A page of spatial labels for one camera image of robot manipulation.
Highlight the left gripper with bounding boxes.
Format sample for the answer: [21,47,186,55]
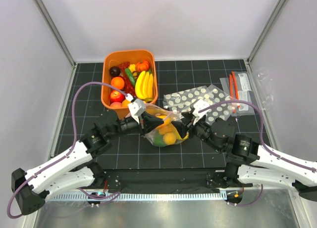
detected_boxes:
[107,111,163,140]

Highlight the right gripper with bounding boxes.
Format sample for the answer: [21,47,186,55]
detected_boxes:
[171,111,223,153]

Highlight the yellow toy mango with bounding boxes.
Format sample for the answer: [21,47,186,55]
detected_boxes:
[157,115,171,128]
[171,124,189,141]

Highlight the yellow toy lemon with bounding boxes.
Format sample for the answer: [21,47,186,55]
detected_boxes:
[163,132,177,145]

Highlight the pink polka dot zip bag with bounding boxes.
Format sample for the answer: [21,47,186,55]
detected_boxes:
[144,103,189,147]

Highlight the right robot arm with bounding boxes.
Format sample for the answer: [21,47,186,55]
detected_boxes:
[172,113,317,201]

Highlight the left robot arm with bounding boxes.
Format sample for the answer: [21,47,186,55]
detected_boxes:
[9,110,163,216]

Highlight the white polka dot zip bag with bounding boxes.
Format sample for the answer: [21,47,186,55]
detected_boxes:
[162,83,240,126]

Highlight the clear bag orange zipper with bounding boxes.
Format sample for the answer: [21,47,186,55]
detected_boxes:
[220,71,255,117]

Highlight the orange yellow toy fruit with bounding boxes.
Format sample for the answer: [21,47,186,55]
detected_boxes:
[121,99,131,107]

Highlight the yellow toy banana bunch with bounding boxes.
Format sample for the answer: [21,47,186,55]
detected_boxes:
[135,71,154,102]

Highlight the peach toy fruit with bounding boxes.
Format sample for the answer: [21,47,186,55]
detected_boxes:
[110,102,121,108]

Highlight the red toy chili peppers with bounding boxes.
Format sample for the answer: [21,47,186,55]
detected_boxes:
[118,61,136,96]

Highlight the red toy apple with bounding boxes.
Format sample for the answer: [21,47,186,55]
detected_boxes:
[109,90,125,103]

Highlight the green toy cucumber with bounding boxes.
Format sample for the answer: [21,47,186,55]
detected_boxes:
[125,68,136,87]

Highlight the orange toy pumpkin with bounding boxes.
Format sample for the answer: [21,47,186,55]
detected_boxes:
[135,60,151,72]

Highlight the yellow toy corn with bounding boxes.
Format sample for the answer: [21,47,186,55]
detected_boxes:
[128,64,137,77]

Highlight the dark purple toy plum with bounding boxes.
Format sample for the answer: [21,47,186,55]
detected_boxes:
[109,66,121,78]

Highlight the orange plastic basket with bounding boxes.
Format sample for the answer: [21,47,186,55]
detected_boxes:
[101,49,159,119]

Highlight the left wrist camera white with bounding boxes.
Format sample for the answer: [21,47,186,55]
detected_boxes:
[125,93,146,124]

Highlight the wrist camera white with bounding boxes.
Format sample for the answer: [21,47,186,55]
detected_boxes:
[190,99,210,119]
[125,93,146,124]

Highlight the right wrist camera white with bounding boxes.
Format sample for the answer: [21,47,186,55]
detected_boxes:
[190,99,210,119]

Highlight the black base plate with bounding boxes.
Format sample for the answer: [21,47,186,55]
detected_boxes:
[76,167,253,190]

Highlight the grey slotted cable duct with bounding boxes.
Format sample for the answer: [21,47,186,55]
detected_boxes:
[50,190,227,202]

